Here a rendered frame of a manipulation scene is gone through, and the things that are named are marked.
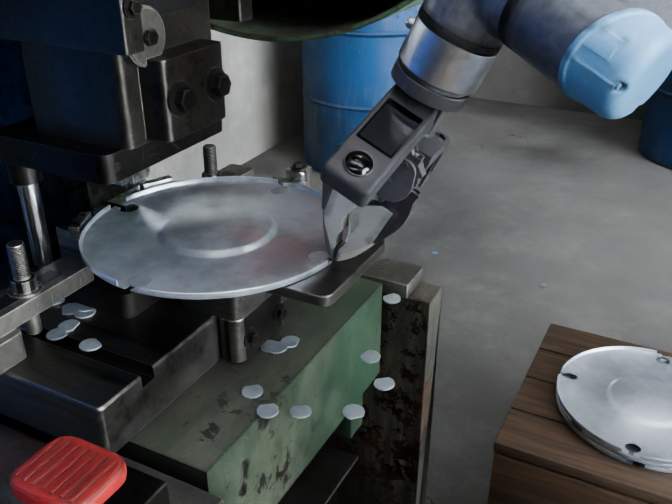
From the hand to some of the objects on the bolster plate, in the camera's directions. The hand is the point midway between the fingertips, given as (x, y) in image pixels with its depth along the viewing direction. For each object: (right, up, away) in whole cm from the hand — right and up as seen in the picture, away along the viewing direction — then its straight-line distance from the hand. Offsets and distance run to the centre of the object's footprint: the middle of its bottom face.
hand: (336, 252), depth 75 cm
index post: (-5, +3, +25) cm, 25 cm away
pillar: (-33, -1, +11) cm, 35 cm away
